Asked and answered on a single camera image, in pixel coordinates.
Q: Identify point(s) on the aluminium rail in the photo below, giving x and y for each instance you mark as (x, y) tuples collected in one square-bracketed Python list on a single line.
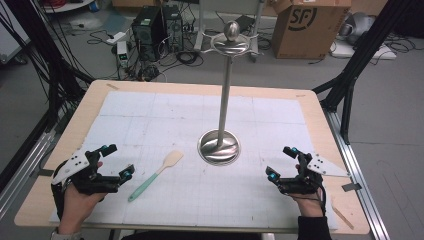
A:
[(353, 166), (23, 170)]

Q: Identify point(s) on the steel utensil stand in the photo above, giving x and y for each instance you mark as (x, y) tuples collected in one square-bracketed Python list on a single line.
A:
[(225, 100)]

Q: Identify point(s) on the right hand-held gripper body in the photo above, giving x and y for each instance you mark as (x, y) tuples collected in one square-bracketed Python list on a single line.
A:
[(305, 183)]

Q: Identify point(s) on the white power strip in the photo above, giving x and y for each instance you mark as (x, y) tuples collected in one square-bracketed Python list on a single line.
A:
[(116, 38)]

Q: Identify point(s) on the grey round appliance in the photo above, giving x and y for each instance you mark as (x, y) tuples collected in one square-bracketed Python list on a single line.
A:
[(358, 26)]

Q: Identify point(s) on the black power adapter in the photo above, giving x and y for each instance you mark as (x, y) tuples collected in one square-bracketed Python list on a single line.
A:
[(149, 72)]

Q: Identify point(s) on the large black computer tower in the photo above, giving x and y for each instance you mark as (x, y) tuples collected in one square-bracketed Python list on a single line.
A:
[(146, 33)]

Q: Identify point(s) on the white flat board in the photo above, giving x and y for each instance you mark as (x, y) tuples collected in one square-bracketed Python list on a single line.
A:
[(363, 51)]

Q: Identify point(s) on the brown cardboard box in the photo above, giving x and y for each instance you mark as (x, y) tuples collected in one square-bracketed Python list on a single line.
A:
[(310, 36)]

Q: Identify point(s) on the person's left hand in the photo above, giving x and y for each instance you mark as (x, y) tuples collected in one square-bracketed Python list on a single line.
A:
[(76, 210)]

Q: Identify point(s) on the white grid mat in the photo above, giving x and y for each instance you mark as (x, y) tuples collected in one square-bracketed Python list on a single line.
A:
[(166, 116)]

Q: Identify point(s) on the white round table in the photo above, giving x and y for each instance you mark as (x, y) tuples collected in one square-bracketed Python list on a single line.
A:
[(66, 6)]

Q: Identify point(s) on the slim black computer tower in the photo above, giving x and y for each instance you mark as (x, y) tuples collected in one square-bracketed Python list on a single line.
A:
[(174, 28)]

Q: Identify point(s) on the white device with green display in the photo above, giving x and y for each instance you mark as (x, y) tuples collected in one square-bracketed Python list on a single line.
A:
[(122, 53)]

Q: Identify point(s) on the black tape strip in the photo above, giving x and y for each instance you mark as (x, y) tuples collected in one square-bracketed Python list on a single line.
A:
[(45, 172), (351, 187)]

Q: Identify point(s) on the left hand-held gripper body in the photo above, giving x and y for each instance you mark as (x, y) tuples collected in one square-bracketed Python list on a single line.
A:
[(78, 163)]

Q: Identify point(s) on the brown tape piece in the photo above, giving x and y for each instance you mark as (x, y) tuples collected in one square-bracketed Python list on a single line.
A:
[(300, 96), (112, 86)]

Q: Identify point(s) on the person's right hand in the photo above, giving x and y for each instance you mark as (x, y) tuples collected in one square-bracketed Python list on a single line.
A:
[(310, 205)]

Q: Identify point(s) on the thin wooden stick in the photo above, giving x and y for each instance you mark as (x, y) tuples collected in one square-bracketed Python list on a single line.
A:
[(343, 216)]

